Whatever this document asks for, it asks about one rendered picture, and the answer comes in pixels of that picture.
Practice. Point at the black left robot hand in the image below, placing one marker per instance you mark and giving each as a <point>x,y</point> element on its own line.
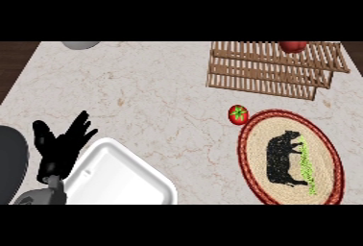
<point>59,153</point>

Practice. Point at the dark grey rounded appliance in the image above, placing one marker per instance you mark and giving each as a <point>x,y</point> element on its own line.
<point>12,163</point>

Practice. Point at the grey bowl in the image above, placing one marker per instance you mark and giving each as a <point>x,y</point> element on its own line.
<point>82,44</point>

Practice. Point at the wooden tiered shelf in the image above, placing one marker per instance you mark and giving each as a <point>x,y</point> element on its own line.
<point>269,70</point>

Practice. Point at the red bell pepper green stem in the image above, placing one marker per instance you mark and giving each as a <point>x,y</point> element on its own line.
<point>238,114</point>

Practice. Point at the red round fruit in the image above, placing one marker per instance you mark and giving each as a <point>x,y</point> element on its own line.
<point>293,46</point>

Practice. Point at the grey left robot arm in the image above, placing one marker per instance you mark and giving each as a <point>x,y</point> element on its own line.
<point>45,195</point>

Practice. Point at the white rectangular tray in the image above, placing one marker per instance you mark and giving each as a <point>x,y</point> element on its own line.
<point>118,179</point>

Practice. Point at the round woven placemat red rim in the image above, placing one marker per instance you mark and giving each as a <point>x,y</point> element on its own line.
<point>264,128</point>

